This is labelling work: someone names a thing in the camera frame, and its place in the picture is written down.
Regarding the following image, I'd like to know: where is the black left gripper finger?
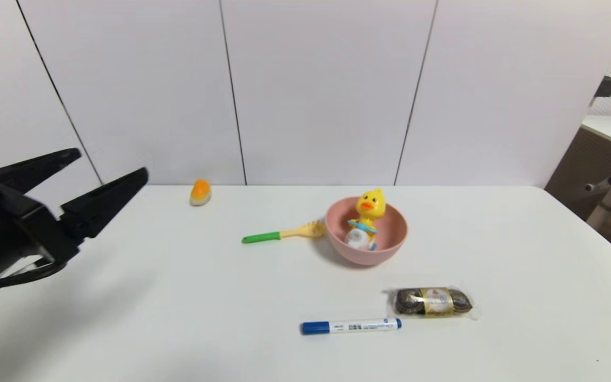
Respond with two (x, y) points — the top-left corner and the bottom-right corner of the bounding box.
(59, 167), (149, 241)
(0, 147), (82, 195)

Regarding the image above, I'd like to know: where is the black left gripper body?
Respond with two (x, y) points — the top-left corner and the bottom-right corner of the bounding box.
(0, 171), (81, 284)

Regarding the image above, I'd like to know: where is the yellow duck toy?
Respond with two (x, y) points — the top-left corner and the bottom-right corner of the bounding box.
(346, 188), (387, 251)

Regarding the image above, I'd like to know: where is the pink bowl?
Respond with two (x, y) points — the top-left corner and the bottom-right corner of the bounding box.
(325, 197), (408, 266)

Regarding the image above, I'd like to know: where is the orange and white toy bun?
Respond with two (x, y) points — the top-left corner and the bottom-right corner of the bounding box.
(189, 179), (213, 207)

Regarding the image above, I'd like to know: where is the blue and white marker pen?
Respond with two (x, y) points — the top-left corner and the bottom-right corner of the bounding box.
(301, 317), (402, 335)

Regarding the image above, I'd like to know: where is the wrapped chocolate balls pack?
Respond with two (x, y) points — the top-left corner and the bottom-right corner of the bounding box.
(383, 284), (481, 320)

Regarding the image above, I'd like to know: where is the white desk with brown panel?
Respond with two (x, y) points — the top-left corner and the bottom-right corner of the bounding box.
(544, 115), (611, 221)

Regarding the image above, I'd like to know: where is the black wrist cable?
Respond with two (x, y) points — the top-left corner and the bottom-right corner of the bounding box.
(0, 259), (68, 311)

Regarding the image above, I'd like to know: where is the yellow fork with green handle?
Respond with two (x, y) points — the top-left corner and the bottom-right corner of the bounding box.
(241, 219), (327, 245)

